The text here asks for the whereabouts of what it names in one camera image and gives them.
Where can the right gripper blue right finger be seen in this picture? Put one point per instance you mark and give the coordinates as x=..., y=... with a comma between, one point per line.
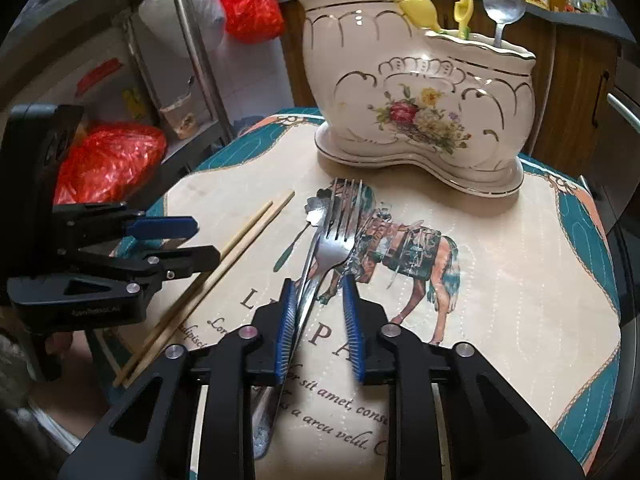
x=364, y=319

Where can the wooden chopstick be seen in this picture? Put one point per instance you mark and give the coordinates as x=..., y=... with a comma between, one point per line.
x=224, y=266
x=152, y=336

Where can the steel oven handle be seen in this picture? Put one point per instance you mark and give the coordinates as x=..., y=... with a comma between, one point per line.
x=624, y=111

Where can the steel fork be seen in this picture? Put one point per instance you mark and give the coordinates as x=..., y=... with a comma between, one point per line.
x=334, y=246

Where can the metal rack pole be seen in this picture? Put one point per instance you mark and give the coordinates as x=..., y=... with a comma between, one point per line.
x=202, y=68

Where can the ceramic floral utensil holder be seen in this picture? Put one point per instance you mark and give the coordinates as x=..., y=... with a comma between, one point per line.
x=391, y=94

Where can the small steel spoon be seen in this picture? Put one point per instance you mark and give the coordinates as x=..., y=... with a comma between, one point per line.
x=316, y=208

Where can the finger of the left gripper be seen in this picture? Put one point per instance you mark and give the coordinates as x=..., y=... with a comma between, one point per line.
x=179, y=263
x=161, y=228

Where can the yellow tulip plastic utensil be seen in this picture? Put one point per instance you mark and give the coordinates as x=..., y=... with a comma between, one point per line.
x=463, y=12

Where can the steel spoon in holder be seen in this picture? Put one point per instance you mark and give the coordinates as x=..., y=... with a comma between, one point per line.
x=504, y=12

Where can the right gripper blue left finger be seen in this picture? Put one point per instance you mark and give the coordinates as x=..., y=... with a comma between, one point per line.
x=276, y=324

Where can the horse print table mat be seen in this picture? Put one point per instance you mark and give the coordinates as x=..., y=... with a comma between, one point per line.
x=527, y=279

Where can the red bag on shelf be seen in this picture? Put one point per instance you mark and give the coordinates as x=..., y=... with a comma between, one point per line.
x=109, y=163

